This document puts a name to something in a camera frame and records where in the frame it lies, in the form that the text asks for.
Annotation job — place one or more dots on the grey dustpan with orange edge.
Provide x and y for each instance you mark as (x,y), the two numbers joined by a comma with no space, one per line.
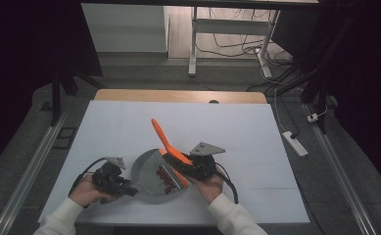
(149,182)

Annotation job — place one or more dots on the white table cover sheet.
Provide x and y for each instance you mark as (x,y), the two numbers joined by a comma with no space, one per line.
(243,169)

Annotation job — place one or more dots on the person's left hand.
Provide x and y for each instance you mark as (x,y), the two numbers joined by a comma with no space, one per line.
(85,192)

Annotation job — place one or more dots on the small white plug adapter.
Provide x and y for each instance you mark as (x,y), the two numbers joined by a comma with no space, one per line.
(312,117)

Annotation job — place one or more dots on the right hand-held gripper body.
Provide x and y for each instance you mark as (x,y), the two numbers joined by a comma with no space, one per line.
(204,163)

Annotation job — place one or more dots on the grey cabinet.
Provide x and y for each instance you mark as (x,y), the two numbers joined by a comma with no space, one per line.
(126,27)

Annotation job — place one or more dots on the white power strip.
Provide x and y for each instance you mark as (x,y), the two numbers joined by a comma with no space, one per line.
(295,143)

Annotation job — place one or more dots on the person's right hand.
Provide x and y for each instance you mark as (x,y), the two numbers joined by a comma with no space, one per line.
(211,189)

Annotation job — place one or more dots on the black stand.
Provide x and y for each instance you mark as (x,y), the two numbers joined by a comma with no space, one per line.
(318,88)
(59,88)

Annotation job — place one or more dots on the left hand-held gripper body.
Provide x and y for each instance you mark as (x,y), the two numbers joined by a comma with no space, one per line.
(108,176)

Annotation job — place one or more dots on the wooden table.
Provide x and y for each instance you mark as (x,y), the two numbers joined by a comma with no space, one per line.
(178,96)

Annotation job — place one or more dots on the white desk frame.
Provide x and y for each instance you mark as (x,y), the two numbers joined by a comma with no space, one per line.
(230,26)

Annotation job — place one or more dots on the aluminium rail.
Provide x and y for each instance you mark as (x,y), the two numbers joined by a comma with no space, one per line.
(28,176)
(340,176)

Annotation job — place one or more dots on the pile of red crumbs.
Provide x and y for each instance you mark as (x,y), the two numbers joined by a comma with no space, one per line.
(165,178)

